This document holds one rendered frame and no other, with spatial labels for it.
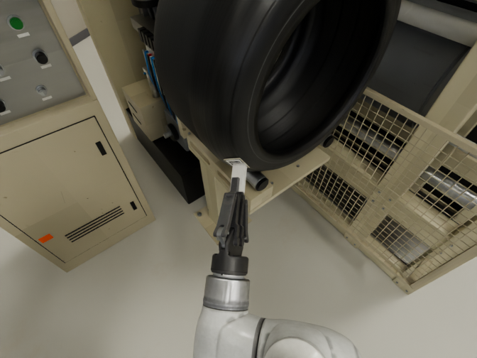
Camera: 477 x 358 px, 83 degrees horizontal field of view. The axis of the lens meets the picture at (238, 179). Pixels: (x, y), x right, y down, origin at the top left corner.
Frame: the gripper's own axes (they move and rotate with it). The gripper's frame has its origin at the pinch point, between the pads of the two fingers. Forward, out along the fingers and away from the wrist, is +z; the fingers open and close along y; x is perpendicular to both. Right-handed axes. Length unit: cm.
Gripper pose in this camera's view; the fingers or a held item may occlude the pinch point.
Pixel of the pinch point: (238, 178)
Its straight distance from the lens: 60.0
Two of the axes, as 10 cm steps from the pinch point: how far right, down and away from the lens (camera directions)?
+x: 9.1, -0.3, -4.1
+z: 1.0, -9.5, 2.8
